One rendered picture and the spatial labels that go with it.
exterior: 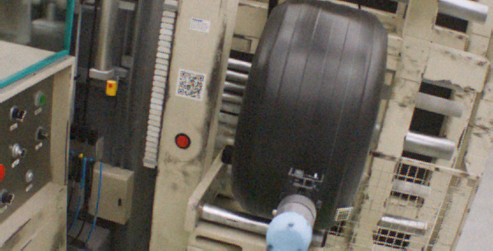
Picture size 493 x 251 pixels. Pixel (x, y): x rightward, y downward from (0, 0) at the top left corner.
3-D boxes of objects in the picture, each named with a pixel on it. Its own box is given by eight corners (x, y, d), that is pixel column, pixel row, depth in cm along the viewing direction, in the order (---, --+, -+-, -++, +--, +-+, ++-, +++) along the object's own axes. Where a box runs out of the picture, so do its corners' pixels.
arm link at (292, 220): (260, 261, 101) (268, 217, 100) (268, 237, 112) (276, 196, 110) (304, 269, 100) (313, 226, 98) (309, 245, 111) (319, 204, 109)
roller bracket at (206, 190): (182, 232, 157) (187, 201, 154) (218, 173, 194) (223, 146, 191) (194, 235, 156) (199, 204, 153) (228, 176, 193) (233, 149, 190)
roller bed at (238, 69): (193, 138, 204) (206, 55, 194) (204, 124, 218) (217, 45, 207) (249, 152, 201) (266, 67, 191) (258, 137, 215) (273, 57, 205)
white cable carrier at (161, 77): (143, 166, 167) (165, -2, 151) (149, 158, 172) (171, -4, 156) (158, 169, 167) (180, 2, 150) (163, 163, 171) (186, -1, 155)
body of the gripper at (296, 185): (325, 173, 125) (321, 192, 113) (316, 211, 127) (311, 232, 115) (290, 166, 126) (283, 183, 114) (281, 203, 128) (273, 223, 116)
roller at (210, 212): (195, 218, 158) (199, 203, 158) (200, 215, 163) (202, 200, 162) (323, 250, 154) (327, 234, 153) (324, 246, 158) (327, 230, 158)
